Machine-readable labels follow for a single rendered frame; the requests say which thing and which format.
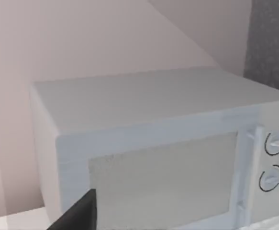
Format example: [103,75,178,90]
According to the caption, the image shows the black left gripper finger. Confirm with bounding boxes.
[46,188,97,230]

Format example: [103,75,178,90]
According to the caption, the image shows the pale microwave door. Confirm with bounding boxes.
[56,117,262,230]

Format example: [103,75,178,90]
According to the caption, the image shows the pale microwave oven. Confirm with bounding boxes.
[30,68,279,230]

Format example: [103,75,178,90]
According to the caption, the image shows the pale microwave knob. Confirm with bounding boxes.
[258,164,279,193]
[265,126,279,156]

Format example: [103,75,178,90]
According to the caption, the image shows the pale microwave door handle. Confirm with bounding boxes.
[234,126,264,225]

